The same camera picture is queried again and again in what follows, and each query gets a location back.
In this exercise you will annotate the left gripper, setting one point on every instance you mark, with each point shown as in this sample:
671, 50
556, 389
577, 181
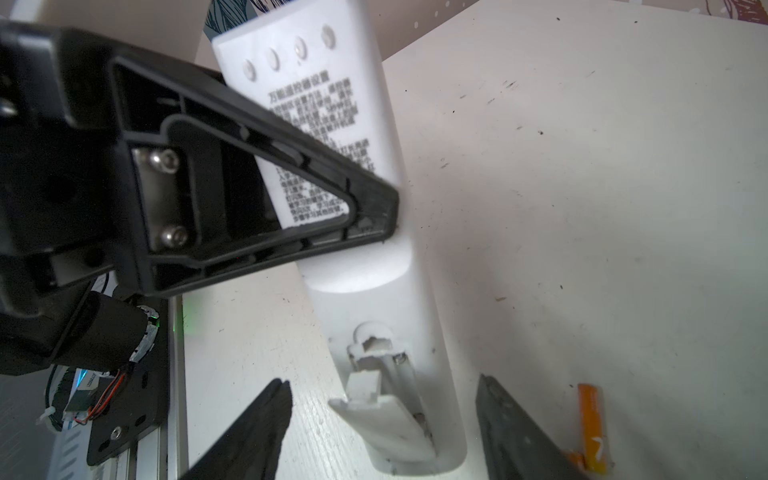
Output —
59, 133

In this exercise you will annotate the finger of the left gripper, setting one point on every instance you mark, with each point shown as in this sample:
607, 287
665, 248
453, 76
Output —
192, 206

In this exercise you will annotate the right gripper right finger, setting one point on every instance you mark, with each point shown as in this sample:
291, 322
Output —
514, 446

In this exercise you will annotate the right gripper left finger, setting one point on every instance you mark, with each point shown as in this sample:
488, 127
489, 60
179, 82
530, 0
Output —
250, 448

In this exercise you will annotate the orange battery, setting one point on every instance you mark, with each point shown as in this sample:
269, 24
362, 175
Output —
577, 459
595, 448

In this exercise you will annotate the white battery cover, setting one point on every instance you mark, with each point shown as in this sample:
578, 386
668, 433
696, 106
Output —
382, 420

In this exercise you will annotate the white remote control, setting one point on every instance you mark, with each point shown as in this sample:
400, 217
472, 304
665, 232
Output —
317, 65

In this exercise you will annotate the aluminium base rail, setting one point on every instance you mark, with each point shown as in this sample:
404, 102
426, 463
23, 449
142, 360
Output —
163, 453

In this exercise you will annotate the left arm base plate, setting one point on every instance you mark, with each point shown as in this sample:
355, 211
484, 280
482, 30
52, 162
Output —
141, 402

